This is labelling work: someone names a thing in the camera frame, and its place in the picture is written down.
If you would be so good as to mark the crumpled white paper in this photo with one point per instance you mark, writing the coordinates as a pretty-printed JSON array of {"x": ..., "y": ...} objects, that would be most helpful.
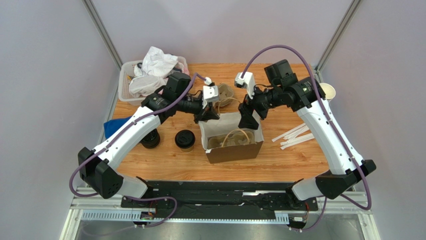
[{"x": 156, "y": 63}]

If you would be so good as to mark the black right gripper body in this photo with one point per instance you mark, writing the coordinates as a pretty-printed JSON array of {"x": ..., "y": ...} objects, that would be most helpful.
[{"x": 248, "y": 108}]

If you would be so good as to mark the black plastic cup lid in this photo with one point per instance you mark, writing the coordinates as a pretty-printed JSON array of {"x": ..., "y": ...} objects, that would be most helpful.
[{"x": 185, "y": 139}]

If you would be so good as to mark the aluminium frame rail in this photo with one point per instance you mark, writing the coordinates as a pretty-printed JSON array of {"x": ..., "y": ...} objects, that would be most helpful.
[{"x": 96, "y": 218}]

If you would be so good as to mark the white wrapped straw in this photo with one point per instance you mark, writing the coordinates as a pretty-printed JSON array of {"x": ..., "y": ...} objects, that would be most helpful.
[
  {"x": 295, "y": 129},
  {"x": 296, "y": 140}
]

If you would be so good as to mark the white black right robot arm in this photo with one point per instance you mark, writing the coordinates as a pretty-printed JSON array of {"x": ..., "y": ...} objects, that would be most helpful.
[{"x": 308, "y": 100}]

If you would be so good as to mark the white plastic basket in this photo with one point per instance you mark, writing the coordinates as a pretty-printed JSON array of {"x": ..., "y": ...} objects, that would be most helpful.
[{"x": 126, "y": 75}]

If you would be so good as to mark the brown paper coffee cup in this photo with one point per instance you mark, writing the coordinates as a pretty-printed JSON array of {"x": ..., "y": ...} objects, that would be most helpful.
[{"x": 188, "y": 149}]

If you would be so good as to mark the stack of paper cups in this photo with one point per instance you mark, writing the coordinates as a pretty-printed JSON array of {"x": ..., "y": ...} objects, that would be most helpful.
[{"x": 329, "y": 90}]

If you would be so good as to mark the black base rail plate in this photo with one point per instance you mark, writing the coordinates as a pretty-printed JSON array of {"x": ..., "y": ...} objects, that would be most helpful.
[{"x": 217, "y": 200}]

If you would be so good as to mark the pink white item in basket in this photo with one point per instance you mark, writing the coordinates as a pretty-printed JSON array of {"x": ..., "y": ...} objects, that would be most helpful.
[{"x": 150, "y": 77}]

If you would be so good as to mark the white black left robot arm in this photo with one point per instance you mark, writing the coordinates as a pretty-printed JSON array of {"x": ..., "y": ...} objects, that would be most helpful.
[{"x": 182, "y": 93}]

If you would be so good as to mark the brown paper bag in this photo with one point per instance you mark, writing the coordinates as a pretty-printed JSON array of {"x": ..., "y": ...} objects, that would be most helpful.
[{"x": 228, "y": 123}]

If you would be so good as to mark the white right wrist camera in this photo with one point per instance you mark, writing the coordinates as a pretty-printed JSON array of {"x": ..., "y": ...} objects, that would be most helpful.
[{"x": 246, "y": 81}]

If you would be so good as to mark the single cardboard cup carrier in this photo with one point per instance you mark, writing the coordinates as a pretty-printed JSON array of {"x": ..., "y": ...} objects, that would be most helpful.
[{"x": 236, "y": 138}]

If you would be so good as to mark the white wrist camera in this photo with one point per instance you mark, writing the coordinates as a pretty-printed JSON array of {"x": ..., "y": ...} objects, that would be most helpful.
[
  {"x": 246, "y": 81},
  {"x": 210, "y": 92}
]

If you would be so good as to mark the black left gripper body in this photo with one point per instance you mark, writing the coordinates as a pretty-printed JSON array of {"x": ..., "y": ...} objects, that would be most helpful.
[{"x": 197, "y": 100}]

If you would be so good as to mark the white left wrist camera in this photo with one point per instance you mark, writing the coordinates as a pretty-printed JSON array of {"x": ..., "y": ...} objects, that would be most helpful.
[{"x": 210, "y": 92}]

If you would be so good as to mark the blue folded cloth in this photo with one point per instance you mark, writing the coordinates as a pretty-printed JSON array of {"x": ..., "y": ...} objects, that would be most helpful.
[{"x": 113, "y": 125}]

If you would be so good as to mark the cardboard cup carrier tray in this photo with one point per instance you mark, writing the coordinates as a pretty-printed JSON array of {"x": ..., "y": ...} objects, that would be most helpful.
[{"x": 225, "y": 92}]

